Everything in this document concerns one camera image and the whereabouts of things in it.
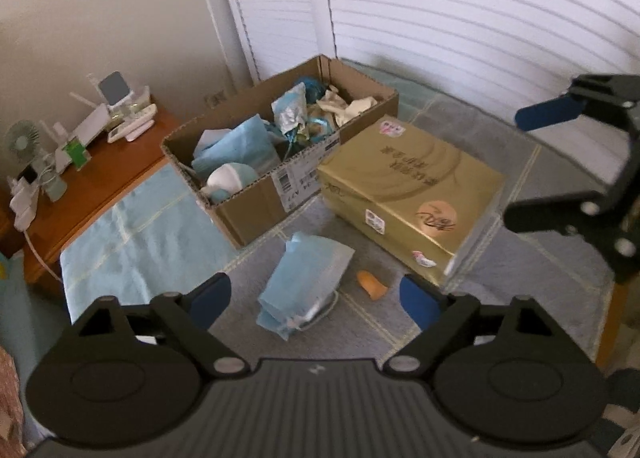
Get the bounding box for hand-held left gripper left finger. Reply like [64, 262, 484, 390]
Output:
[72, 272, 246, 381]

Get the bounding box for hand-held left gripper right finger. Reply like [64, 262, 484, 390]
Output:
[384, 274, 563, 380]

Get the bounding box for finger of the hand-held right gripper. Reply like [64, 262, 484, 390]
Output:
[515, 72, 640, 149]
[504, 188, 640, 283]

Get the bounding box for blue drawstring pouch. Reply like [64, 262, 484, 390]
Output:
[256, 232, 357, 341]

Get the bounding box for cardboard box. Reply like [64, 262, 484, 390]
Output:
[161, 54, 401, 249]

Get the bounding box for white and blue plush toy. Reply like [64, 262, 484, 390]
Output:
[202, 163, 258, 203]

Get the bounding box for small orange cone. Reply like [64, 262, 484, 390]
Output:
[356, 270, 388, 301]

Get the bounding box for grey mat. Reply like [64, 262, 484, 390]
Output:
[220, 58, 626, 369]

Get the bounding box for light blue blanket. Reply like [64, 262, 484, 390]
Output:
[60, 165, 241, 323]

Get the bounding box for wooden furniture edge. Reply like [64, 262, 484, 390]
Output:
[595, 283, 631, 369]

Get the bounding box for gold tissue box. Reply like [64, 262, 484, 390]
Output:
[316, 114, 506, 287]

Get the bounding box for white louvred shutters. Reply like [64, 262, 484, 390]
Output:
[210, 0, 640, 133]

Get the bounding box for light blue cloth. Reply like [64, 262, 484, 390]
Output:
[191, 115, 281, 179]

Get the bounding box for wooden side table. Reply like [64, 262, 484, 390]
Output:
[0, 105, 173, 283]

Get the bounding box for green liquid bottle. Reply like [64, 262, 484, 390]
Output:
[52, 122, 92, 171]

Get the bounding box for white charger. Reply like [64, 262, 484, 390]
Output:
[7, 165, 43, 231]

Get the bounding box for white tablet stand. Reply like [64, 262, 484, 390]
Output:
[87, 70, 151, 121]

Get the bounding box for small mint desk fan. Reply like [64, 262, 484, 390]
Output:
[5, 120, 68, 201]

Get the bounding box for white cordless phone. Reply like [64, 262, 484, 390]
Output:
[106, 105, 156, 143]

